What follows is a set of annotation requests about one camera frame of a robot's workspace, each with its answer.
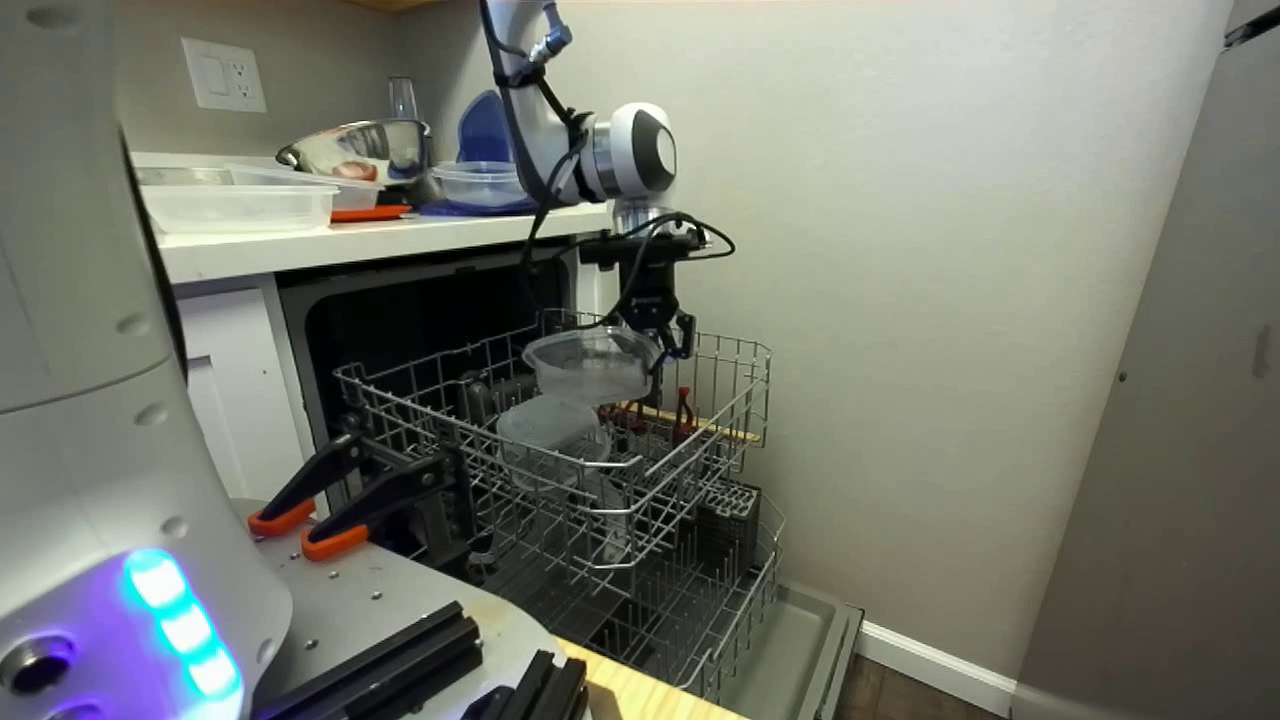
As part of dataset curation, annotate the white cabinet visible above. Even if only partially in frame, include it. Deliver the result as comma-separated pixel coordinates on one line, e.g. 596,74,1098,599
168,274,320,510

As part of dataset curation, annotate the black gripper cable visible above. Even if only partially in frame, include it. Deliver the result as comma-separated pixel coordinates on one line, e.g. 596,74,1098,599
478,0,742,324

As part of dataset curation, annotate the black cutlery basket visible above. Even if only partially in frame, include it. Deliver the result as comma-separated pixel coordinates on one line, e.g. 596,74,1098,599
695,479,769,582

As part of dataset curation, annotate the white countertop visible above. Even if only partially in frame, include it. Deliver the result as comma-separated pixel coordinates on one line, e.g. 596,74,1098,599
129,148,622,291

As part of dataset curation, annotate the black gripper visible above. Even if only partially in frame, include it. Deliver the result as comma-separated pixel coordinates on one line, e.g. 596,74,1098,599
575,220,708,370

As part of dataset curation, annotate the clear plastic bin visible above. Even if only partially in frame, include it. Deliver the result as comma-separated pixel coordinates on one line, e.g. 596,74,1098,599
132,156,346,245

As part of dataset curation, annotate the white baseboard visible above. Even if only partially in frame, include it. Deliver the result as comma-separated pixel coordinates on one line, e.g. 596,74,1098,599
858,617,1025,720

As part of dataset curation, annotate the clear plastic container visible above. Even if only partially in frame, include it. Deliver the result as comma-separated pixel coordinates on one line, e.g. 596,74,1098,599
521,324,664,411
492,391,622,493

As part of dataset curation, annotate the white wire dishwasher rack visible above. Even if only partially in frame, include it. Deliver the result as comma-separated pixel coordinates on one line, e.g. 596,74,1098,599
333,309,778,575

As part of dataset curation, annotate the black clamp orange tip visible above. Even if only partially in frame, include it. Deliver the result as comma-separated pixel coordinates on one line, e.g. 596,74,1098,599
243,427,405,546
296,453,468,563

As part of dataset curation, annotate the grey wire dishwasher rack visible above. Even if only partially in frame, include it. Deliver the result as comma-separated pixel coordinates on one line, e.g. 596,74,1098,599
471,512,791,709

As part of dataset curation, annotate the white wall outlet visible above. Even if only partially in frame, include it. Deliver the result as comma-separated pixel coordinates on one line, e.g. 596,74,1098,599
177,32,270,117

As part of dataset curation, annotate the blue plate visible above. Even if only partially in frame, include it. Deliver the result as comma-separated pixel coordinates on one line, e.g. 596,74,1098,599
411,193,537,220

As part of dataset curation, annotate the orange tool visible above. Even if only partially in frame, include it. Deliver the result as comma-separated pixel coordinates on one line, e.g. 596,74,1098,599
330,202,411,228

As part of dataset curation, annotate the wooden handled utensil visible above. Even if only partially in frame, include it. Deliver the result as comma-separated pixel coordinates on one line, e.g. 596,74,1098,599
603,385,769,453

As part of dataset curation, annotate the grey refrigerator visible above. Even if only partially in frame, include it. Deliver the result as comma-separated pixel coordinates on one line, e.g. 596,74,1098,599
1009,0,1280,720

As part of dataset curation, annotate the black aluminium rail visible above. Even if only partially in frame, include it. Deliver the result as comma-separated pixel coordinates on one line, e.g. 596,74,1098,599
253,595,490,720
459,643,592,720

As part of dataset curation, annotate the black dishwasher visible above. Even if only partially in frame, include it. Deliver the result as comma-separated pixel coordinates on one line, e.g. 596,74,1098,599
273,238,870,720

